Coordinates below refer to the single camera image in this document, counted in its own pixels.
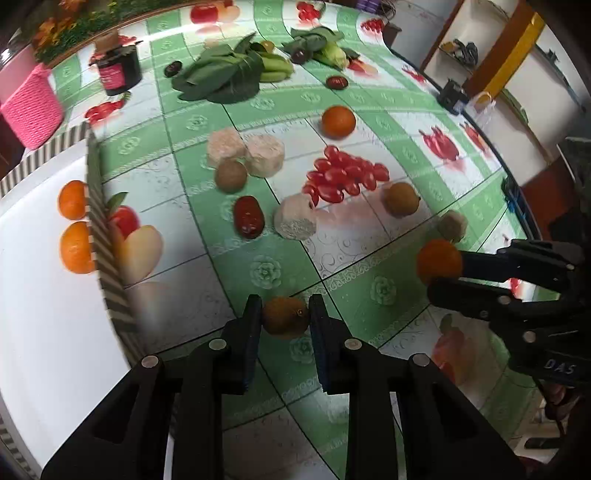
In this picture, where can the pink knitted basket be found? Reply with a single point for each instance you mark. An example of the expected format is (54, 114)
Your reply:
(30, 108)

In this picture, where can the person's right hand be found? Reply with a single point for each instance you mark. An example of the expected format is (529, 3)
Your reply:
(561, 401)

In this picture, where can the wooden shelf unit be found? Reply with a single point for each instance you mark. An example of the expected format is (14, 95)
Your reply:
(517, 41)

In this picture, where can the orange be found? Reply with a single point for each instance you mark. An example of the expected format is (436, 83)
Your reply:
(339, 121)
(72, 199)
(76, 247)
(438, 261)

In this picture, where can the brown round pear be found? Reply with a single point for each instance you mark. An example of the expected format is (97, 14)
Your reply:
(401, 198)

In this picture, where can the artificial flower border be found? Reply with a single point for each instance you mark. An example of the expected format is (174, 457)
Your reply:
(69, 27)

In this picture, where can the brown kiwi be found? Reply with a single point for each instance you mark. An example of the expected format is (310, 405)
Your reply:
(231, 175)
(286, 318)

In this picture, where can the dark red jujube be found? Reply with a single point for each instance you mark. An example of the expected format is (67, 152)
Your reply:
(248, 217)
(337, 82)

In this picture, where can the dark jar with cork lid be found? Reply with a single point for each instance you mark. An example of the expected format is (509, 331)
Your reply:
(117, 64)

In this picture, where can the corn ear in husk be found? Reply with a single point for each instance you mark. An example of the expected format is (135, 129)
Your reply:
(333, 56)

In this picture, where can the dark purple fruit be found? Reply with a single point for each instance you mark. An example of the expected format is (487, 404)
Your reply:
(173, 69)
(300, 55)

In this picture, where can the white tray with striped rim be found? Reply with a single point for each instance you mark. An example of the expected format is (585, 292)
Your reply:
(37, 323)

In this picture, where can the leafy green vegetable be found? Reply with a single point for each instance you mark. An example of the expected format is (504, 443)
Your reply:
(314, 39)
(221, 74)

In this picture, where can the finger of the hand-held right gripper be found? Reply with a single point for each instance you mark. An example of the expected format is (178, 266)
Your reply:
(485, 265)
(461, 295)

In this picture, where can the small olive fruit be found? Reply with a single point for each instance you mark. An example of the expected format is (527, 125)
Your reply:
(267, 45)

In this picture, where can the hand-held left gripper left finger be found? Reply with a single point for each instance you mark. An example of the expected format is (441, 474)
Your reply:
(253, 344)

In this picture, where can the green fruit-print tablecloth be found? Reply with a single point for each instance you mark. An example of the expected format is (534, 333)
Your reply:
(351, 258)

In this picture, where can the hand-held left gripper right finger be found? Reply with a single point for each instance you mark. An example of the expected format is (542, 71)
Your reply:
(319, 344)

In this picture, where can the clear plastic container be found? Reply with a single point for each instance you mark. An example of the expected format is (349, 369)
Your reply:
(483, 106)

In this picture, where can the black device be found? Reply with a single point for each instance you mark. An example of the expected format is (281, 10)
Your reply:
(451, 96)

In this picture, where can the pale pink container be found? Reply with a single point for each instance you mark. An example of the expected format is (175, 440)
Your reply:
(18, 69)

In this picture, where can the green bananas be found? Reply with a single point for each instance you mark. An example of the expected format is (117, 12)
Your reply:
(277, 68)

